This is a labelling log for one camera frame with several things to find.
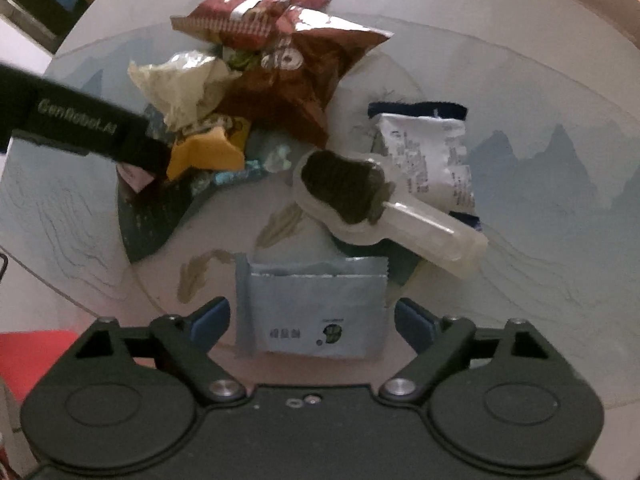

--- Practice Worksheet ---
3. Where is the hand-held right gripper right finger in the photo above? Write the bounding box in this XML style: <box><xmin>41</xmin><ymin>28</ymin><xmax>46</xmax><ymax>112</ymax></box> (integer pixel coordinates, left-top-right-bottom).
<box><xmin>378</xmin><ymin>298</ymin><xmax>551</xmax><ymax>406</ymax></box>

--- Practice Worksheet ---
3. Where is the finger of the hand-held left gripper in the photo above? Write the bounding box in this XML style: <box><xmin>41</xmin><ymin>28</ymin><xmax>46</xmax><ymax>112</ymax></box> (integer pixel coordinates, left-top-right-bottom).
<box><xmin>115</xmin><ymin>114</ymin><xmax>174</xmax><ymax>182</ymax></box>

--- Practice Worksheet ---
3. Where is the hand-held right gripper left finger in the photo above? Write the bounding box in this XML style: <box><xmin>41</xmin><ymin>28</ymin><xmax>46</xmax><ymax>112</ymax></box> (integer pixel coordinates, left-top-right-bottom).
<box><xmin>75</xmin><ymin>296</ymin><xmax>247</xmax><ymax>407</ymax></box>

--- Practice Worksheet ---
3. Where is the pink small wrapper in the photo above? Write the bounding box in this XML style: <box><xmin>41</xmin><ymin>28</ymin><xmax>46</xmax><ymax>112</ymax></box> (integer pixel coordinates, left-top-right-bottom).
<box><xmin>117</xmin><ymin>162</ymin><xmax>157</xmax><ymax>194</ymax></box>

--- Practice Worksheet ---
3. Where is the yellow snack wrapper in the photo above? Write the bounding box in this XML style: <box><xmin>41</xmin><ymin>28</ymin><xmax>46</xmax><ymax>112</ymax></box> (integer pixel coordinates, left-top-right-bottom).
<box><xmin>166</xmin><ymin>117</ymin><xmax>253</xmax><ymax>182</ymax></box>

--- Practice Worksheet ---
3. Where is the light blue snack packet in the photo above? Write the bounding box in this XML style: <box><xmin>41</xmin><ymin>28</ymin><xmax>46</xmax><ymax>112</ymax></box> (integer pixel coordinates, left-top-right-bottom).
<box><xmin>233</xmin><ymin>253</ymin><xmax>391</xmax><ymax>360</ymax></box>

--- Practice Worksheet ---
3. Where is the dark red snack bag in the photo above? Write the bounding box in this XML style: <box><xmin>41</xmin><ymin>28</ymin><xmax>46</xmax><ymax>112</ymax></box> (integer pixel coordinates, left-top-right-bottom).
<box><xmin>215</xmin><ymin>4</ymin><xmax>394</xmax><ymax>147</ymax></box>

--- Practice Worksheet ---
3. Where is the red cardboard box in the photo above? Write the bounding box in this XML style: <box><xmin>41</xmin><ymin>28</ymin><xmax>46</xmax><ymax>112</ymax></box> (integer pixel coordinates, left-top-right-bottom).
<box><xmin>0</xmin><ymin>332</ymin><xmax>89</xmax><ymax>411</ymax></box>

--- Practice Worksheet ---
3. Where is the cream crumpled wrapper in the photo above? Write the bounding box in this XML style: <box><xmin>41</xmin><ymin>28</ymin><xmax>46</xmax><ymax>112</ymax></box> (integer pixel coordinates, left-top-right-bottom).
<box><xmin>127</xmin><ymin>49</ymin><xmax>242</xmax><ymax>132</ymax></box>

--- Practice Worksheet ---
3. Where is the teal candy wrapper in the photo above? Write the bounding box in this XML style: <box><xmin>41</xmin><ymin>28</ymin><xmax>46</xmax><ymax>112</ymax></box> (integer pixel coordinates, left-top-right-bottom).
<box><xmin>192</xmin><ymin>144</ymin><xmax>294</xmax><ymax>192</ymax></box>

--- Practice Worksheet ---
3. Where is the white cabinet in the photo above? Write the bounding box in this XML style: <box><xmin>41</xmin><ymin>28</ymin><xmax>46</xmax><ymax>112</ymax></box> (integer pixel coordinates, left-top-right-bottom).
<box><xmin>0</xmin><ymin>16</ymin><xmax>57</xmax><ymax>86</ymax></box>

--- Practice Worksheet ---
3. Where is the green snack packet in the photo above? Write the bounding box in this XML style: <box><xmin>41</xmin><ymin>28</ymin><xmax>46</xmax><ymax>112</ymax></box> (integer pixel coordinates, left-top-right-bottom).
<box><xmin>222</xmin><ymin>47</ymin><xmax>264</xmax><ymax>74</ymax></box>

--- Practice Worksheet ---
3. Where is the clear packed chocolate stick snack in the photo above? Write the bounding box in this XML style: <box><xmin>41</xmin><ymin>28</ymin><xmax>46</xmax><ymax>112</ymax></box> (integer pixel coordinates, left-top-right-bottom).
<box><xmin>292</xmin><ymin>148</ymin><xmax>489</xmax><ymax>279</ymax></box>

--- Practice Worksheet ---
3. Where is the white packet with blue edges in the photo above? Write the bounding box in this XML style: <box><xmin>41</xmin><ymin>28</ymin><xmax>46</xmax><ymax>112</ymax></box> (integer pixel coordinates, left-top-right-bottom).
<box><xmin>368</xmin><ymin>101</ymin><xmax>484</xmax><ymax>234</ymax></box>

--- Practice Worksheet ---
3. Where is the red and white snack bag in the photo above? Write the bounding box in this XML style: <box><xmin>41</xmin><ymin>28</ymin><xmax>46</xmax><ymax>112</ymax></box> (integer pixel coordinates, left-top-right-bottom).
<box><xmin>170</xmin><ymin>0</ymin><xmax>335</xmax><ymax>52</ymax></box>

